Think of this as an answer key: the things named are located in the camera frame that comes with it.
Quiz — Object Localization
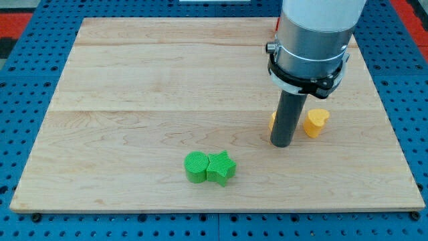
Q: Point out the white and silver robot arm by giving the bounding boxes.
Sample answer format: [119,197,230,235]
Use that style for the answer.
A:
[265,0,366,99]

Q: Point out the green star block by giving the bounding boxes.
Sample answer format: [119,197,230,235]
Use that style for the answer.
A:
[207,151,237,187]

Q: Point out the yellow hexagon block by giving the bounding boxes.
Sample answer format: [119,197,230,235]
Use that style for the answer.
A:
[268,111,276,132]

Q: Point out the green cylinder block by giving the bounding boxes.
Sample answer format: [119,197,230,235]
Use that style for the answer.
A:
[184,151,209,183]

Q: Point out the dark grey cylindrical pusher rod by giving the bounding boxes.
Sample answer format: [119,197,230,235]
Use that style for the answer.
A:
[270,90,307,148]

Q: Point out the light wooden board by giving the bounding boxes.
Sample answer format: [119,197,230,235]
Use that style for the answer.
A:
[10,18,425,214]

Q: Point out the yellow heart block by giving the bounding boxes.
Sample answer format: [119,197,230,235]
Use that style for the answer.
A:
[303,108,330,138]

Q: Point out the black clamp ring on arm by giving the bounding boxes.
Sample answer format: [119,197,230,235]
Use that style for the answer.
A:
[267,53,345,100]

